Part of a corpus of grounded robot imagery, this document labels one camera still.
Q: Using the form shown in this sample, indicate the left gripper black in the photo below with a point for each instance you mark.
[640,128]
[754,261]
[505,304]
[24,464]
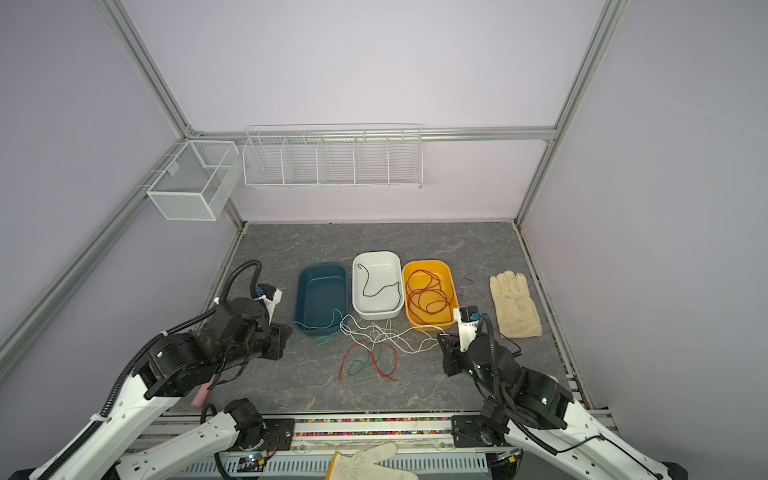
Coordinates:
[280,333]

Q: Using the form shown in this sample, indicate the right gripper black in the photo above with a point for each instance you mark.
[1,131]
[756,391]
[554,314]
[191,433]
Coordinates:
[452,355]

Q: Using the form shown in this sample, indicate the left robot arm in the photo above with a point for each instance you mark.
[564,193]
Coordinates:
[166,369]

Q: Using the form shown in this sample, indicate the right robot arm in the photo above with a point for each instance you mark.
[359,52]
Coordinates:
[531,411]

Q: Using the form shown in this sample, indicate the yellow plastic bin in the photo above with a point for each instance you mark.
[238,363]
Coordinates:
[430,295]

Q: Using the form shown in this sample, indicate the dark teal plastic bin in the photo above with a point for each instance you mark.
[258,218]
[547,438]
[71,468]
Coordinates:
[322,299]

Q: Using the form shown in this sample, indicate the beige work glove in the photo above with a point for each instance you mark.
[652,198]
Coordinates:
[516,312]

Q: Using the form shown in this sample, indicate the white plastic bin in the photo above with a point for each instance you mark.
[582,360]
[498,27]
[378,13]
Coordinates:
[377,285]

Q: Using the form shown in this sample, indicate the white glove at front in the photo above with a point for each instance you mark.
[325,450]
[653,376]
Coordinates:
[366,465]

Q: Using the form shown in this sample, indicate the white mesh box basket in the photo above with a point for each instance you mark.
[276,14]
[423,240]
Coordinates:
[198,181]

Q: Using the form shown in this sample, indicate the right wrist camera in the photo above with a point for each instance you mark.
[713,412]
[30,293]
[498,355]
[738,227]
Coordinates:
[467,319]

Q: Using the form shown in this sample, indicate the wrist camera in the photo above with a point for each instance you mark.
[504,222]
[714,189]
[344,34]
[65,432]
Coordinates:
[270,297]
[467,319]

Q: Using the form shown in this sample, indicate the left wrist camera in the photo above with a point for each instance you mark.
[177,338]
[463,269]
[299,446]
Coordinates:
[270,297]

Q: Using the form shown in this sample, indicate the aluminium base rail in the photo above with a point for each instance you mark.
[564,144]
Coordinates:
[413,432]

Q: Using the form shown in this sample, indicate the white wire shelf basket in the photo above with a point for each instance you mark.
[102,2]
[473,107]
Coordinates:
[333,156]

